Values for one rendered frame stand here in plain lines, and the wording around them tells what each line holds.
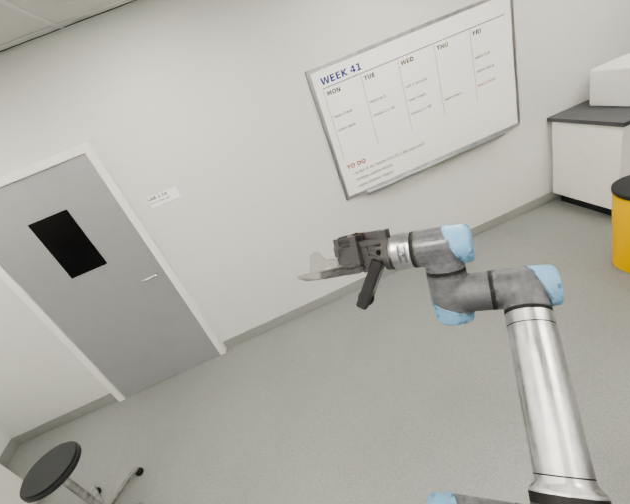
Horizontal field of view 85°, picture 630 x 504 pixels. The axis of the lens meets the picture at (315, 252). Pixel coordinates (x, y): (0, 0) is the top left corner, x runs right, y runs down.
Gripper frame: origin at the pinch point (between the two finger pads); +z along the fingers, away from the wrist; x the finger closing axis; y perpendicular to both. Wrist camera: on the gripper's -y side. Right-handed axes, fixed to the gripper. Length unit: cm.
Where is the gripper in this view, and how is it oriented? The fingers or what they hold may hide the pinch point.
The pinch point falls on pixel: (313, 272)
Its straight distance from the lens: 82.5
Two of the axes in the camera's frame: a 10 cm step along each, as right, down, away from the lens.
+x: -4.7, 1.8, -8.7
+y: -2.1, -9.7, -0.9
